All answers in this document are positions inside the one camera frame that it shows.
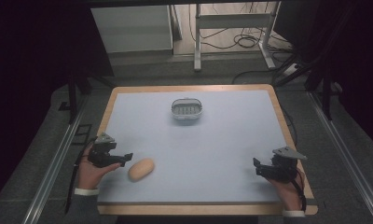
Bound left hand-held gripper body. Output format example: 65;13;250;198
87;132;127;169

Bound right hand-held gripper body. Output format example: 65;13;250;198
257;146;309;184

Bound bread roll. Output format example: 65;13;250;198
127;157;156;183

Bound person's left hand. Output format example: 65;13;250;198
76;145;123;190

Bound person's right hand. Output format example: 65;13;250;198
266;169;306;213

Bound pale blue table mat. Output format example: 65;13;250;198
97;90;290;205

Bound black metal stand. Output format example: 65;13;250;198
58;46;117;125
272;6;356;121

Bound white slotted oval basket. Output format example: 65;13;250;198
171;97;204;121

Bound white power strip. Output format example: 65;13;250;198
282;63;301;77

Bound white cabinet panel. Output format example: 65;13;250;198
90;4;174;54

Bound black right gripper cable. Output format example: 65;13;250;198
291;167;308;213

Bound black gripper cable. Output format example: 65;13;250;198
63;136;99;215
291;167;308;213

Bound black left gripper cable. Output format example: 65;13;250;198
63;136;99;215

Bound aluminium floor rail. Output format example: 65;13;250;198
308;91;373;224
21;99;90;224

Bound black floor cables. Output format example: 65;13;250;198
188;2;300;86

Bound white metal stand frame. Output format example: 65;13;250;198
193;1;282;73

